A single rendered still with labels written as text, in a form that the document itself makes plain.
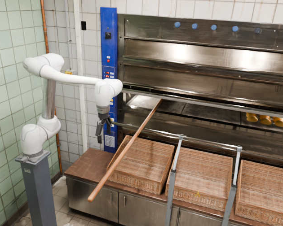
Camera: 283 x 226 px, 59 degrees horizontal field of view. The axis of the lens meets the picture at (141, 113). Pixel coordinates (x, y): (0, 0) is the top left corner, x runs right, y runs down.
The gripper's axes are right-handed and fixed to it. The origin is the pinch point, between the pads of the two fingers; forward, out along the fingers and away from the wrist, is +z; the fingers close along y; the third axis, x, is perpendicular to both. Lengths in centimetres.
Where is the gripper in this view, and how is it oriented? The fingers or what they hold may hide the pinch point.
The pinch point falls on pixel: (104, 136)
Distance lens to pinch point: 183.5
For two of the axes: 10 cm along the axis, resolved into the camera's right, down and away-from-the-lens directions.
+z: -0.2, 9.0, 4.3
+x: 9.3, 1.7, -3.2
